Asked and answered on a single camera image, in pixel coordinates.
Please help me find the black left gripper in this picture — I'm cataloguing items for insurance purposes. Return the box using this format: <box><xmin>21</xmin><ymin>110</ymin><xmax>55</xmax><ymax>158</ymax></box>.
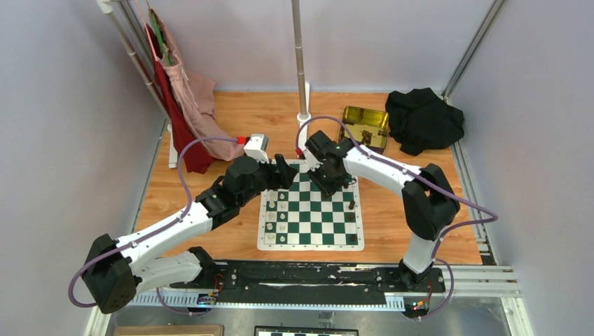
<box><xmin>238</xmin><ymin>154</ymin><xmax>297</xmax><ymax>208</ymax></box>

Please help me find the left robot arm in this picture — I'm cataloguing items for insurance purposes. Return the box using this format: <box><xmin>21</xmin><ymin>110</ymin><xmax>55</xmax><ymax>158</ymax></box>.
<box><xmin>81</xmin><ymin>154</ymin><xmax>298</xmax><ymax>314</ymax></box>

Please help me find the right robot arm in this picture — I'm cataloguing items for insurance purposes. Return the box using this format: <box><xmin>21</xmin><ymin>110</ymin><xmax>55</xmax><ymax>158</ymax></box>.
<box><xmin>296</xmin><ymin>131</ymin><xmax>460</xmax><ymax>293</ymax></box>

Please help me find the green white chess board mat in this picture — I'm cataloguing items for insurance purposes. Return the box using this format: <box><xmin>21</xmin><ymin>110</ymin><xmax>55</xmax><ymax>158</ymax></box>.
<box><xmin>257</xmin><ymin>160</ymin><xmax>365</xmax><ymax>251</ymax></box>

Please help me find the white stand base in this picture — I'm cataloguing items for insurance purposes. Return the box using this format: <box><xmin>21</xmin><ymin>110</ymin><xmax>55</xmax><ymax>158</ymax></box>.
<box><xmin>296</xmin><ymin>81</ymin><xmax>311</xmax><ymax>158</ymax></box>

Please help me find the decorated gold tin box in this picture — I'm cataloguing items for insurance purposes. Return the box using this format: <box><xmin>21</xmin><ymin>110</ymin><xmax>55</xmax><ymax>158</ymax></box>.
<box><xmin>342</xmin><ymin>106</ymin><xmax>389</xmax><ymax>154</ymax></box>

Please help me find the red cloth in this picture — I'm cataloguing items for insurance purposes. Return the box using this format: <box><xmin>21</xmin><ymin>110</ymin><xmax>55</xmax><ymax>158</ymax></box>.
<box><xmin>144</xmin><ymin>24</ymin><xmax>214</xmax><ymax>174</ymax></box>

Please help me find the black cloth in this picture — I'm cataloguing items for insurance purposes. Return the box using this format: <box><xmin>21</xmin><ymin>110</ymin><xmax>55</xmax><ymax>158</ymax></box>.
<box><xmin>385</xmin><ymin>87</ymin><xmax>465</xmax><ymax>156</ymax></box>

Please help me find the pink cloth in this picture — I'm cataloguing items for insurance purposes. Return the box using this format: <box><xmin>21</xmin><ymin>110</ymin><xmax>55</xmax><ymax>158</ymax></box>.
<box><xmin>147</xmin><ymin>8</ymin><xmax>244</xmax><ymax>161</ymax></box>

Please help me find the metal stand pole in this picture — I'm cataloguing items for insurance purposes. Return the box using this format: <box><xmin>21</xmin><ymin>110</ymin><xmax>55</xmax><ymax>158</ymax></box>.
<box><xmin>291</xmin><ymin>0</ymin><xmax>306</xmax><ymax>114</ymax></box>

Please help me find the white clothes rack pole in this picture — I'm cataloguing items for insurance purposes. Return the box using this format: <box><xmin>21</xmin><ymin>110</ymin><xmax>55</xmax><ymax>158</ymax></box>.
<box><xmin>95</xmin><ymin>0</ymin><xmax>178</xmax><ymax>169</ymax></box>

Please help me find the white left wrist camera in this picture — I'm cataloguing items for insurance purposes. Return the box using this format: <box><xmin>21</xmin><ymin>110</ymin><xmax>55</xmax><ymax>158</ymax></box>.
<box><xmin>244</xmin><ymin>134</ymin><xmax>269</xmax><ymax>163</ymax></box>

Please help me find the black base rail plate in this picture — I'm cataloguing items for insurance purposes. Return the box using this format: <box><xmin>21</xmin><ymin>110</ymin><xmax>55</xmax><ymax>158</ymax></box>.
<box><xmin>169</xmin><ymin>259</ymin><xmax>446</xmax><ymax>307</ymax></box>

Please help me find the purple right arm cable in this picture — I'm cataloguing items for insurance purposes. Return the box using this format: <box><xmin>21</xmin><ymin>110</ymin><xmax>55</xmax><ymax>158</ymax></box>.
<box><xmin>295</xmin><ymin>115</ymin><xmax>499</xmax><ymax>321</ymax></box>

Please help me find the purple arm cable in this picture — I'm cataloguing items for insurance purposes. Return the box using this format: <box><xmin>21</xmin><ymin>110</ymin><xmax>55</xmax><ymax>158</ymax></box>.
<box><xmin>295</xmin><ymin>115</ymin><xmax>499</xmax><ymax>321</ymax></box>
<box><xmin>67</xmin><ymin>135</ymin><xmax>247</xmax><ymax>317</ymax></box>

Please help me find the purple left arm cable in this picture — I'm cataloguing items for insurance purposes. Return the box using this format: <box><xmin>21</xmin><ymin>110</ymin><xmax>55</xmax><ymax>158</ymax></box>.
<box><xmin>67</xmin><ymin>135</ymin><xmax>247</xmax><ymax>317</ymax></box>

